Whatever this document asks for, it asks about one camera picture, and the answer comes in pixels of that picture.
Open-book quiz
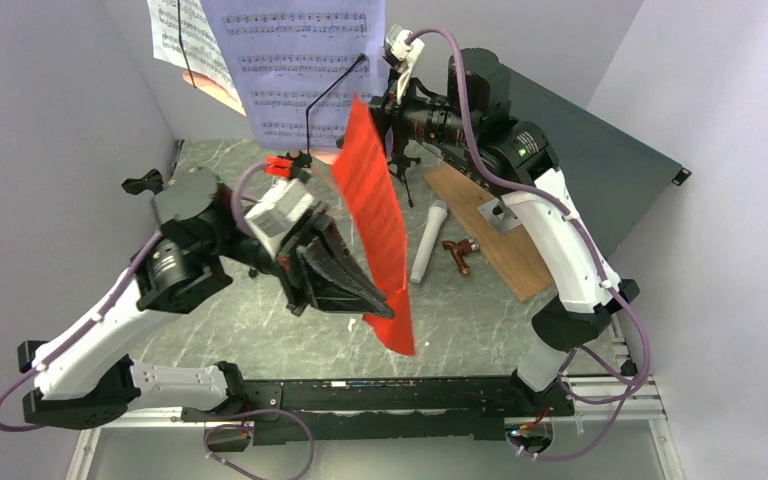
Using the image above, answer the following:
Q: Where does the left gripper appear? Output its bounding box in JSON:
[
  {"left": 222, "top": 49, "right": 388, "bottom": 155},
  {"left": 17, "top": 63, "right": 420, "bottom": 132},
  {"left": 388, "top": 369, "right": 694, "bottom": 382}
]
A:
[{"left": 207, "top": 201, "right": 396, "bottom": 320}]

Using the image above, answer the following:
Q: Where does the red sheet music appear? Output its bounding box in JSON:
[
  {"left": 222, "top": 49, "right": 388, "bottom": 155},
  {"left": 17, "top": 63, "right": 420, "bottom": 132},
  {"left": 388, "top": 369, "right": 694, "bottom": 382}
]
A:
[{"left": 331, "top": 96, "right": 415, "bottom": 356}]

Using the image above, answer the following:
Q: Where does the white handheld microphone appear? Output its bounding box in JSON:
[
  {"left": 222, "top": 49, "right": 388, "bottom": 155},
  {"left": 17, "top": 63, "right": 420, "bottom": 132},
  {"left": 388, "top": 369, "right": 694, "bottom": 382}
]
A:
[{"left": 409, "top": 200, "right": 448, "bottom": 284}]

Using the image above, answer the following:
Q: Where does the pink music stand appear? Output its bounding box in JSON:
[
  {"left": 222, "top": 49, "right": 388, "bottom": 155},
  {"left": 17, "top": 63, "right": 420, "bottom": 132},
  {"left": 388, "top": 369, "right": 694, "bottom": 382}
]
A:
[{"left": 181, "top": 66, "right": 359, "bottom": 280}]

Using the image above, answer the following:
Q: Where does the purple sheet paper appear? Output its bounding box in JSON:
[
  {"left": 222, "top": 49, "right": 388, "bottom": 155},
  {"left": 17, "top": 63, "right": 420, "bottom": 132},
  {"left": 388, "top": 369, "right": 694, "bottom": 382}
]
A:
[{"left": 202, "top": 0, "right": 389, "bottom": 151}]

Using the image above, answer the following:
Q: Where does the black round-base mic stand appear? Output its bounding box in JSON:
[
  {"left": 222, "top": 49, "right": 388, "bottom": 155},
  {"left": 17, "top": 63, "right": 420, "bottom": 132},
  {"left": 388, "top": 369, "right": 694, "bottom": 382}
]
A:
[{"left": 121, "top": 169, "right": 164, "bottom": 196}]

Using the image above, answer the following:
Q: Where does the black tripod mic stand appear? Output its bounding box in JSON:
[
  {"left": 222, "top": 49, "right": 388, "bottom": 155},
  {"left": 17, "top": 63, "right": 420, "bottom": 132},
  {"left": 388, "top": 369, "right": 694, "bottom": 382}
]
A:
[{"left": 388, "top": 149, "right": 421, "bottom": 208}]

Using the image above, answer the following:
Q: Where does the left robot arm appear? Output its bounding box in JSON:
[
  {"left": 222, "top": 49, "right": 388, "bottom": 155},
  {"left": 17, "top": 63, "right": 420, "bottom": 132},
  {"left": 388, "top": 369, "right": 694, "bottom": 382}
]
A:
[{"left": 18, "top": 167, "right": 394, "bottom": 430}]

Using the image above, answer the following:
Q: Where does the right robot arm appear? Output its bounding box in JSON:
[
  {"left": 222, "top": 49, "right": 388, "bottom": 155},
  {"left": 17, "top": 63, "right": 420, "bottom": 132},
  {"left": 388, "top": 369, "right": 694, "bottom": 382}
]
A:
[{"left": 370, "top": 48, "right": 639, "bottom": 415}]

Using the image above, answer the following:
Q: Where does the copper pipe fitting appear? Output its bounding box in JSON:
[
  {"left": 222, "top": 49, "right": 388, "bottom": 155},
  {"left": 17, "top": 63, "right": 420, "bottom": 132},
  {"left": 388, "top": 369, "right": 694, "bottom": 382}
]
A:
[{"left": 441, "top": 238, "right": 480, "bottom": 277}]

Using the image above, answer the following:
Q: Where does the wooden board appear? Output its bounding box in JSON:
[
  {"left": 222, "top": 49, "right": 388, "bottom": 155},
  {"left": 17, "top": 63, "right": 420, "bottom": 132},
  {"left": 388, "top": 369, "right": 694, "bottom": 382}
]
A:
[{"left": 424, "top": 165, "right": 554, "bottom": 301}]

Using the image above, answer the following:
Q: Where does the dark rack audio unit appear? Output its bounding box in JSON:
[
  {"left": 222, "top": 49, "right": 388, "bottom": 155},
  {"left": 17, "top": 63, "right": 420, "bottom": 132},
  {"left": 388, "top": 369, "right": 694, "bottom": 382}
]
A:
[{"left": 510, "top": 71, "right": 692, "bottom": 256}]

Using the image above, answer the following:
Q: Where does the white sheet music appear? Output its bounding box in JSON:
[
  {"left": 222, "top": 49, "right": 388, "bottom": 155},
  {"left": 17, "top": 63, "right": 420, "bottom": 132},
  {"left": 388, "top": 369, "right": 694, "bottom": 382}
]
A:
[{"left": 147, "top": 0, "right": 239, "bottom": 101}]

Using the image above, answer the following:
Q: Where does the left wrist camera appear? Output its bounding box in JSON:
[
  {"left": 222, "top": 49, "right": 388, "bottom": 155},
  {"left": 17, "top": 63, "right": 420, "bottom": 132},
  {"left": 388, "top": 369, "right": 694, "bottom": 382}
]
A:
[{"left": 242, "top": 153, "right": 314, "bottom": 257}]

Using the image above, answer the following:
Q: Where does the metal clamp bracket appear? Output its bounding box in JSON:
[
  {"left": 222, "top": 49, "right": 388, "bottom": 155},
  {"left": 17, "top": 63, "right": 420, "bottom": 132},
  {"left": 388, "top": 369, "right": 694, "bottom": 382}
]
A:
[{"left": 477, "top": 198, "right": 522, "bottom": 235}]

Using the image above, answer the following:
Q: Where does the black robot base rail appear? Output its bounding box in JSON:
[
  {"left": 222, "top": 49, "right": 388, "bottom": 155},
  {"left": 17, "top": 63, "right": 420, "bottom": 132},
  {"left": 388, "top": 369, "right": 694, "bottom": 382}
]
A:
[{"left": 243, "top": 376, "right": 575, "bottom": 446}]

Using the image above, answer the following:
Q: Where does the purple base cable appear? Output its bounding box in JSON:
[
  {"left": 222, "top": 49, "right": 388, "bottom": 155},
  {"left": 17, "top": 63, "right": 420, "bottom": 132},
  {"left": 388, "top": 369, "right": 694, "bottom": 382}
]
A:
[{"left": 202, "top": 409, "right": 316, "bottom": 480}]

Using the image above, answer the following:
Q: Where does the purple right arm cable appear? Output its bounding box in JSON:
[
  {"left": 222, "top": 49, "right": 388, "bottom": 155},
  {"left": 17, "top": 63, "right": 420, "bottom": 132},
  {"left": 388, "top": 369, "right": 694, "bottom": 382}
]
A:
[{"left": 403, "top": 26, "right": 652, "bottom": 463}]

